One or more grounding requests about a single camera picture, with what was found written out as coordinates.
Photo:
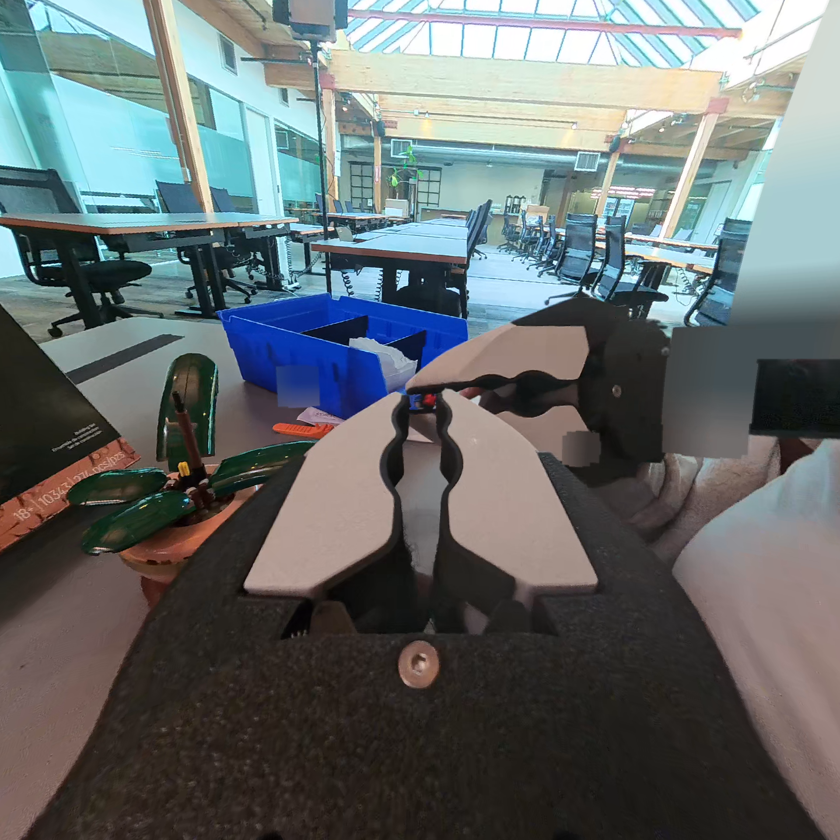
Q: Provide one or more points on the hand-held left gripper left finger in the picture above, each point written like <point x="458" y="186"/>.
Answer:
<point x="328" y="512"/>

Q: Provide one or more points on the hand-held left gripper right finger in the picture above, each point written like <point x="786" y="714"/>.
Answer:
<point x="512" y="512"/>

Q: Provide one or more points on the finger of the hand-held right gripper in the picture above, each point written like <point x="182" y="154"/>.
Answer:
<point x="551" y="415"/>
<point x="512" y="351"/>

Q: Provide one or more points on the person's right forearm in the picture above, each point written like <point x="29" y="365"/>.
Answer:
<point x="774" y="590"/>

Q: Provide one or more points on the wood-edged office desk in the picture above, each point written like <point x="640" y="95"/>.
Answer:
<point x="394" y="246"/>
<point x="676" y="253"/>
<point x="131" y="224"/>

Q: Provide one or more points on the orange brick separator tool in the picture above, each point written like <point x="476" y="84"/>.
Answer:
<point x="302" y="429"/>

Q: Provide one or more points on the white torn plastic bag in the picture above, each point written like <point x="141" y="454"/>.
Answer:
<point x="321" y="415"/>

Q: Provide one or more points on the black bin divider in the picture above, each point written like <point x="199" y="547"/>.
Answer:
<point x="403" y="342"/>
<point x="334" y="327"/>

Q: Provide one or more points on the cluster of black chairs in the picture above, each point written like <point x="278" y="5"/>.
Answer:
<point x="577" y="256"/>

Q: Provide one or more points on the person's white fleece clothing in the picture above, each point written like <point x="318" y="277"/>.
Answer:
<point x="695" y="485"/>

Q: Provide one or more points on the brick-built plant in pot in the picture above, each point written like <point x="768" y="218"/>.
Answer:
<point x="187" y="407"/>

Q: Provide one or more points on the blue plastic bin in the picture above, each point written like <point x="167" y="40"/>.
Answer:
<point x="262" y="348"/>

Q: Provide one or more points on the green hanging plant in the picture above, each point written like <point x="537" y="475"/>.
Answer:
<point x="408" y="157"/>

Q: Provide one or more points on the black disc on rod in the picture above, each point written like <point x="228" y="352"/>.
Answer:
<point x="319" y="131"/>

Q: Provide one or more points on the black toy set box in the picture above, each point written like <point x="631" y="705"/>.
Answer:
<point x="39" y="407"/>

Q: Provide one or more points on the black mesh office chair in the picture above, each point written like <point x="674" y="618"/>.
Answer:
<point x="180" y="197"/>
<point x="33" y="190"/>

